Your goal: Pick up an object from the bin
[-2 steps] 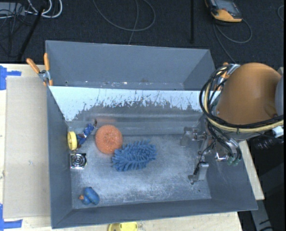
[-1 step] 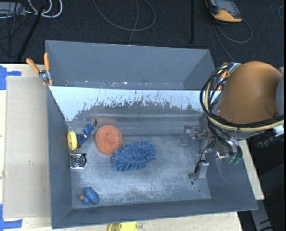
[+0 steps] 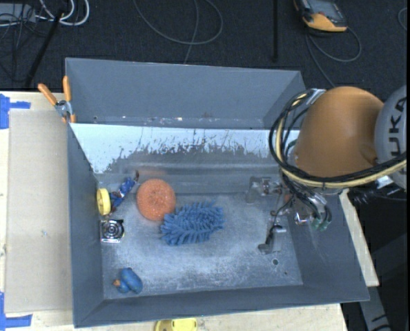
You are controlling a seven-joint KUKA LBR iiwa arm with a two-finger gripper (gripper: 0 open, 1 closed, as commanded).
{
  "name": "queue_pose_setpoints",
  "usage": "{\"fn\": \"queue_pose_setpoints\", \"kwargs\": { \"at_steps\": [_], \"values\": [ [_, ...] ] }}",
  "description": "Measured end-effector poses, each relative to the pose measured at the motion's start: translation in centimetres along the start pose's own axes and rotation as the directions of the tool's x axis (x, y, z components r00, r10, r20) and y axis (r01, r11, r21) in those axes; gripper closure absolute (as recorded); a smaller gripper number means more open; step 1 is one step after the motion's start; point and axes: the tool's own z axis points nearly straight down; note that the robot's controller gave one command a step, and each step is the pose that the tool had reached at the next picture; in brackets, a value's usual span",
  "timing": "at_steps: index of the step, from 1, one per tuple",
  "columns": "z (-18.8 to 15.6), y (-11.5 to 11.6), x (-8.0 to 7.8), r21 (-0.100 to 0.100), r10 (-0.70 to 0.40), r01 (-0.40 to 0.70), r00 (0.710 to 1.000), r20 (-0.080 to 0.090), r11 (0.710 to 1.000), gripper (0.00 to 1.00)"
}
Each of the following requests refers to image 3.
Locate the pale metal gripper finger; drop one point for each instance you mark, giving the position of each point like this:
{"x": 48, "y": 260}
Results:
{"x": 258, "y": 186}
{"x": 276, "y": 238}

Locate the blue chenille duster cloth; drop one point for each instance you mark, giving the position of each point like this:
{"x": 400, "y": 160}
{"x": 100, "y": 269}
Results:
{"x": 193, "y": 224}

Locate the grey metal bin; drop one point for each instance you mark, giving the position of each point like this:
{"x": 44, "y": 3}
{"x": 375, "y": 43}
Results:
{"x": 198, "y": 264}

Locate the orange round scrubber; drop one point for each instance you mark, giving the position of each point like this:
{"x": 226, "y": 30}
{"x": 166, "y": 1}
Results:
{"x": 156, "y": 199}

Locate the blue and brown toy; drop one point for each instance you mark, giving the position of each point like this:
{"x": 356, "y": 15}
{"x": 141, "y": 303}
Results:
{"x": 124, "y": 191}

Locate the blue rubber duck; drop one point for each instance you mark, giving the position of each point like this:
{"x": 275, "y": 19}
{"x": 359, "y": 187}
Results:
{"x": 130, "y": 281}

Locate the silver square ringed block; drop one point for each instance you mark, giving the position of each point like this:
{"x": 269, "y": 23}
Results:
{"x": 112, "y": 230}

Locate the yellow round disc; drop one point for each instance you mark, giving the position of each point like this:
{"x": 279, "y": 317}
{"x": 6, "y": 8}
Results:
{"x": 103, "y": 201}

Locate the pale brown flat board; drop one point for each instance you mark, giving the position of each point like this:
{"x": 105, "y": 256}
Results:
{"x": 36, "y": 202}

